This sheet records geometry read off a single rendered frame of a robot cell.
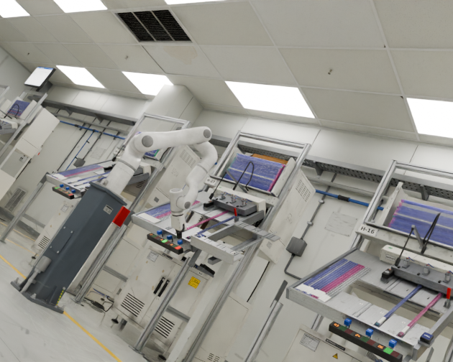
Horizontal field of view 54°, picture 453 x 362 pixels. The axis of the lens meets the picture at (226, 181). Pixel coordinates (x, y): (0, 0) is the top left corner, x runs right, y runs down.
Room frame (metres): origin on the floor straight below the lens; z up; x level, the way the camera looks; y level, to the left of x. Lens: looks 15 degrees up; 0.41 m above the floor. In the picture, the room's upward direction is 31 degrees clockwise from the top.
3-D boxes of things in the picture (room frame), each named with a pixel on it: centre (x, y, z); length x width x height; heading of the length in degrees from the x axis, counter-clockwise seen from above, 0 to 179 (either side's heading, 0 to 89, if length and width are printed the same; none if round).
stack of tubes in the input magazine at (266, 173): (3.47, -0.18, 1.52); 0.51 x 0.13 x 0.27; 46
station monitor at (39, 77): (6.75, 3.27, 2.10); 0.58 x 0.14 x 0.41; 46
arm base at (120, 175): (2.66, 0.56, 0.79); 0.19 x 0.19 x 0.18
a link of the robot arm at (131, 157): (2.69, 0.57, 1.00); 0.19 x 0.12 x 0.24; 22
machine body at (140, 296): (3.60, -0.22, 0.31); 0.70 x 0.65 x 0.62; 46
